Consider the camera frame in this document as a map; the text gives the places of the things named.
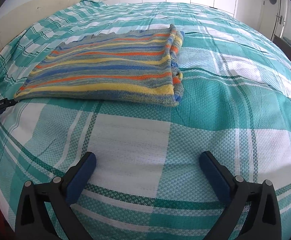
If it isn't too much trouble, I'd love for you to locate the teal white plaid bedspread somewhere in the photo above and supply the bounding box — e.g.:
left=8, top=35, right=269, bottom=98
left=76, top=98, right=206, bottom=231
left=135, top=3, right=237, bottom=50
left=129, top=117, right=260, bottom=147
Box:
left=0, top=0, right=291, bottom=239

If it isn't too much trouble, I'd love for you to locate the multicolour striped knit sweater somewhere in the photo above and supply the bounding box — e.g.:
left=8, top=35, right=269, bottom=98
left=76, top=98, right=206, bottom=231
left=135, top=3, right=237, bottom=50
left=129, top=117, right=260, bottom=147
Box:
left=14, top=25, right=184, bottom=107

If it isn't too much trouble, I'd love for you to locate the cream bed headboard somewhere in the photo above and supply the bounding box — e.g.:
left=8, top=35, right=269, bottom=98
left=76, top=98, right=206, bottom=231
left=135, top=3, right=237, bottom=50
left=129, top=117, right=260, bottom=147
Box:
left=0, top=0, right=80, bottom=52

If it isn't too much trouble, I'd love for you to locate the white door with handle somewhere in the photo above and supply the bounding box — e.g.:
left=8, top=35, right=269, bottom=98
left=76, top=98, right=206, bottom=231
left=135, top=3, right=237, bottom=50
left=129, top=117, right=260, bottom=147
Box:
left=234, top=0, right=288, bottom=40

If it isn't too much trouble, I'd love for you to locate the dark side furniture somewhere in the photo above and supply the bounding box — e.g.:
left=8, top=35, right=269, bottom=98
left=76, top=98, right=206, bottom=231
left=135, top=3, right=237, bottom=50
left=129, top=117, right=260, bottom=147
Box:
left=272, top=35, right=291, bottom=78

